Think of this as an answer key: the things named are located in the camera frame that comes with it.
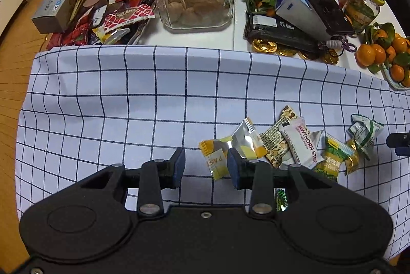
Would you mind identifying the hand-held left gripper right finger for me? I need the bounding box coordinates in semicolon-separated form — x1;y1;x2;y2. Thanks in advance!
226;148;333;219

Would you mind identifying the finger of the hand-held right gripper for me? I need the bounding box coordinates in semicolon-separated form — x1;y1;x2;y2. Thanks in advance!
386;132;410;157

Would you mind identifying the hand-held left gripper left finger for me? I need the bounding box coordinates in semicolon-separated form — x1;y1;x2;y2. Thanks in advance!
78;147;186;219

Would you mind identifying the yellow white snack packet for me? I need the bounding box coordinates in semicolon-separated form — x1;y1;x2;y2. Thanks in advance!
199;137;237;181

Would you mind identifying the silver yellow snack packet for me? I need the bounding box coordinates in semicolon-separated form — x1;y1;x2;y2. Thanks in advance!
230;117;268;163

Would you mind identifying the green white snack packet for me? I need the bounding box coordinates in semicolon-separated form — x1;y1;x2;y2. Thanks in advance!
347;113;385;161

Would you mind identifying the gold foil candy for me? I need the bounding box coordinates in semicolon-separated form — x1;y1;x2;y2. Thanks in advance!
344;138;361;176

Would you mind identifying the brown nut-print snack packet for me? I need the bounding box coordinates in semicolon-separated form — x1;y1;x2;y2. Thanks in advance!
260;105;299;168

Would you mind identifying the green pea snack packet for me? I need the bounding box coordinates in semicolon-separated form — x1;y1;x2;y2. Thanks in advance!
313;133;353;183

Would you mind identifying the white strip snack packet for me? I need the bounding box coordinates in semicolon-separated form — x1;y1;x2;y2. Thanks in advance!
278;116;326;171

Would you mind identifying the pale green plate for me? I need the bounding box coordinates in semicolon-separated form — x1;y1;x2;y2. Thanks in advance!
381;62;410;91

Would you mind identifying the small green candy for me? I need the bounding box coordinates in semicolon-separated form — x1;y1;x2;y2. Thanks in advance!
275;189;291;212

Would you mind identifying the checked tablecloth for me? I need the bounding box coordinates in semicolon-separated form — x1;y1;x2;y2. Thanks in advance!
14;44;410;262

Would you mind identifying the pile of tangerines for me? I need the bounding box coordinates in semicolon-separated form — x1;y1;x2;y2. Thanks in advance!
355;22;410;89

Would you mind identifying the purple carabiner clip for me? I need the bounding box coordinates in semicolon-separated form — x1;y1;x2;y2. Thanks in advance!
339;36;357;54

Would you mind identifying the small glass jar yellow lid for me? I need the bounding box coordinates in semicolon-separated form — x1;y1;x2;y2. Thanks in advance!
342;0;385;34

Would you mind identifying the pile of walnuts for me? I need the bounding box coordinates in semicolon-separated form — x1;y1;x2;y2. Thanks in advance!
167;0;225;26

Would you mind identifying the white blue box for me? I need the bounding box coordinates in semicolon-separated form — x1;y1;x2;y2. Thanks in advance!
275;0;334;42

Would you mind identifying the pile of mixed snack packets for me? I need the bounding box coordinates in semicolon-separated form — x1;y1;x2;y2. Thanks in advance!
48;0;156;47

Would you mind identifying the grey cardboard box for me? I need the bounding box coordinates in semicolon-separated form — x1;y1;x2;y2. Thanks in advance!
31;0;85;34

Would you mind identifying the white ribbed keychain charm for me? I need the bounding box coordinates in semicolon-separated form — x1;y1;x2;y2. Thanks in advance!
318;38;344;50

